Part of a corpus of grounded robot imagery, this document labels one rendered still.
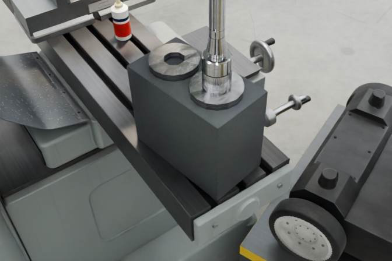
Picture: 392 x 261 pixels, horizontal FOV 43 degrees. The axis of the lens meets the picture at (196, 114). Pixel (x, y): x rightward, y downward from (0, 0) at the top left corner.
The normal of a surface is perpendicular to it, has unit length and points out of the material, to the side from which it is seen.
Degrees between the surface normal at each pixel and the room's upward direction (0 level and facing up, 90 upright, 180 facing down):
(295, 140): 0
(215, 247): 68
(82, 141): 90
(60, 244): 90
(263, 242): 0
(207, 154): 90
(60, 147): 90
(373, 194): 0
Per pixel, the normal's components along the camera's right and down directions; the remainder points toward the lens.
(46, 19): 0.54, 0.58
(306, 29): -0.02, -0.71
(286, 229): -0.56, 0.59
